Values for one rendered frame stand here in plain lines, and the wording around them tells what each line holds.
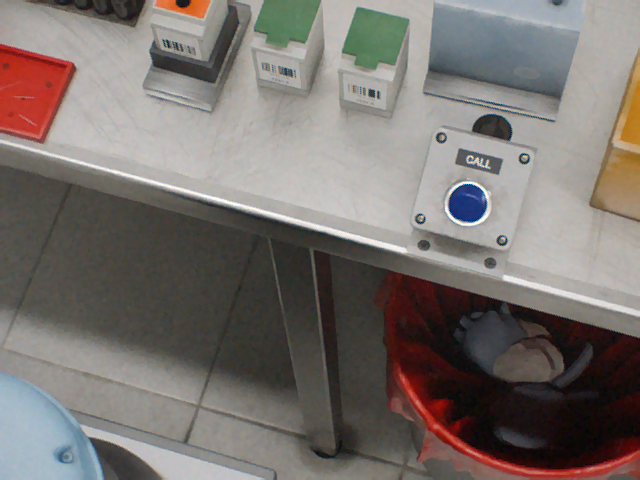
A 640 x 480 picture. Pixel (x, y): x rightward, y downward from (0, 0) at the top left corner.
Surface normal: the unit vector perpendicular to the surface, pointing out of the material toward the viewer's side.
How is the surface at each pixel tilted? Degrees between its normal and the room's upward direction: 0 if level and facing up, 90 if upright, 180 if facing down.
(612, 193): 90
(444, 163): 30
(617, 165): 90
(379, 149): 0
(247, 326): 0
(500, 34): 90
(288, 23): 0
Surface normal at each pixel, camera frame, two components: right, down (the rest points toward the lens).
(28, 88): -0.04, -0.39
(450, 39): -0.26, 0.89
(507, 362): -0.27, -0.43
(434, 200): -0.18, 0.11
